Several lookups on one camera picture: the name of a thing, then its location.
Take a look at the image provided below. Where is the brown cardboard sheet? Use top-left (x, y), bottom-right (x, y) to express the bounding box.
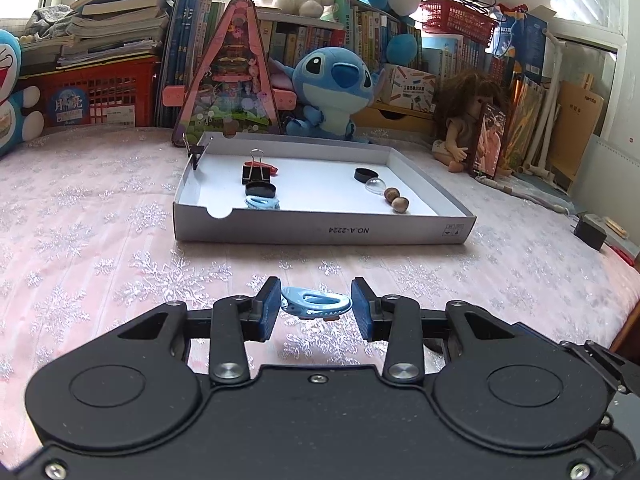
top-left (549, 79), bottom-right (607, 182)

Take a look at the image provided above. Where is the white printed carton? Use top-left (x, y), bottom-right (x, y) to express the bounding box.
top-left (381, 63), bottom-right (439, 114)

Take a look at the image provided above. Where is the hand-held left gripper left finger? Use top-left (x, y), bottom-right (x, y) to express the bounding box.
top-left (116, 276), bottom-right (282, 387)

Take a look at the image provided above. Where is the blue alien plush toy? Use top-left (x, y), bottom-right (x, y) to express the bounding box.
top-left (284, 47), bottom-right (382, 141)

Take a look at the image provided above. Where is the red plastic crate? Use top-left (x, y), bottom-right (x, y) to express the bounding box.
top-left (29, 57), bottom-right (162, 129)

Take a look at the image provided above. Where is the dark photo book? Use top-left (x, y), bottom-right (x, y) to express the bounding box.
top-left (469, 104), bottom-right (507, 179)

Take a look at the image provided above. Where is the brown haired doll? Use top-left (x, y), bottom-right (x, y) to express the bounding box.
top-left (431, 71), bottom-right (507, 174)

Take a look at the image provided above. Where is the black power adapter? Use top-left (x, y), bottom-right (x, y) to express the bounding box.
top-left (573, 214), bottom-right (609, 252)

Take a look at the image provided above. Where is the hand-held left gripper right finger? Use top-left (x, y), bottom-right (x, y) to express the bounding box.
top-left (350, 277), bottom-right (523, 387)

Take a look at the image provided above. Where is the row of colourful books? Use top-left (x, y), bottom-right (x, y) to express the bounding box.
top-left (254, 0), bottom-right (427, 72)

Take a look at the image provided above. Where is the row of pale spined books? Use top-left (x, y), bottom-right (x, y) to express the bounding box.
top-left (424, 34), bottom-right (517, 92)

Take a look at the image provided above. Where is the white cardboard tray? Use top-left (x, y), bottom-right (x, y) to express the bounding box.
top-left (172, 132), bottom-right (477, 246)

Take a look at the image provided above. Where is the pink triangular toy box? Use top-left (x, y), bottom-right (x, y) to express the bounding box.
top-left (169, 0), bottom-right (289, 149)

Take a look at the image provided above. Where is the blue paper bag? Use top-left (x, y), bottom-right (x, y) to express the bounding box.
top-left (491, 9), bottom-right (549, 87)

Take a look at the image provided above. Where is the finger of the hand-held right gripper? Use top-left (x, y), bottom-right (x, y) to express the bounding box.
top-left (517, 323), bottom-right (634, 393)

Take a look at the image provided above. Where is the blue robot cat plush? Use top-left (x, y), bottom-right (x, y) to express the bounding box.
top-left (0, 29), bottom-right (46, 157)

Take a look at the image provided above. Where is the large black binder clip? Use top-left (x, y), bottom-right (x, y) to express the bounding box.
top-left (241, 148), bottom-right (272, 185)

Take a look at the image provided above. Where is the wooden stick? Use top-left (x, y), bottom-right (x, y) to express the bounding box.
top-left (601, 216), bottom-right (629, 239)

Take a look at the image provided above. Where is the wooden drawer box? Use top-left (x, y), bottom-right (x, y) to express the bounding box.
top-left (359, 102), bottom-right (437, 137)

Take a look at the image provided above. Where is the row of blue tall books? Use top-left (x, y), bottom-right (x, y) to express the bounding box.
top-left (159, 0), bottom-right (213, 129)

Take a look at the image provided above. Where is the stack of worn books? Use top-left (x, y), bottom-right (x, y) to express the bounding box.
top-left (19, 0), bottom-right (177, 70)

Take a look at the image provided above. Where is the row of glossy picture books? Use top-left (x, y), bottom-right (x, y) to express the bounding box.
top-left (501, 76), bottom-right (547, 172)

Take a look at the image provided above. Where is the red plastic basket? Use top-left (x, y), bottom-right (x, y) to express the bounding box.
top-left (416, 0), bottom-right (502, 47)

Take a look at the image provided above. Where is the small black binder clip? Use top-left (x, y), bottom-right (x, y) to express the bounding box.
top-left (182, 132), bottom-right (207, 171)

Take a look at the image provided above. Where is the pink snowflake bedspread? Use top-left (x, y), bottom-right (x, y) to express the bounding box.
top-left (0, 124), bottom-right (640, 397)

